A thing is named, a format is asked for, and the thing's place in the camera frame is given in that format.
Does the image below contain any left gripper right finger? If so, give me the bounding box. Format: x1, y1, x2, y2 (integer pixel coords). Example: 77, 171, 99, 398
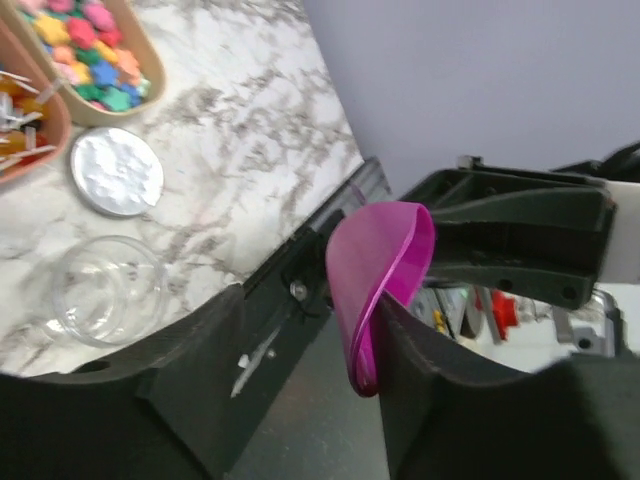
377, 295, 639, 479

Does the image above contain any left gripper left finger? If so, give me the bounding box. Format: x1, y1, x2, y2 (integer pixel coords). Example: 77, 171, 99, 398
1, 285, 328, 479

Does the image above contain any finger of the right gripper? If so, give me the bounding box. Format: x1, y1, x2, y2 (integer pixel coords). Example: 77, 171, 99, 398
428, 219, 613, 308
403, 169, 614, 250

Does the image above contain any purple plastic scoop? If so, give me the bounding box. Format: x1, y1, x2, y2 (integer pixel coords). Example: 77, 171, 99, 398
326, 201, 436, 397

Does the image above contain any clear plastic jar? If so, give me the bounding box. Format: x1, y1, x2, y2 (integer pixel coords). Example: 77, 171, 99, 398
50, 235, 167, 348

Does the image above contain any beige tray of star candies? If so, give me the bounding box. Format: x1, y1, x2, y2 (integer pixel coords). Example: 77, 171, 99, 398
1, 1, 166, 126

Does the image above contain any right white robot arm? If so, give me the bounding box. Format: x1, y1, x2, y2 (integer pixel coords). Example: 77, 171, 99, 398
403, 143, 639, 310

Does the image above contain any silver jar lid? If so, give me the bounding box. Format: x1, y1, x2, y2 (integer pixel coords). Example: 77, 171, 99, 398
70, 127, 164, 217

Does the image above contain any black metal base rail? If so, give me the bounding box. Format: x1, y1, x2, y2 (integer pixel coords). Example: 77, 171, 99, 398
231, 157, 391, 397

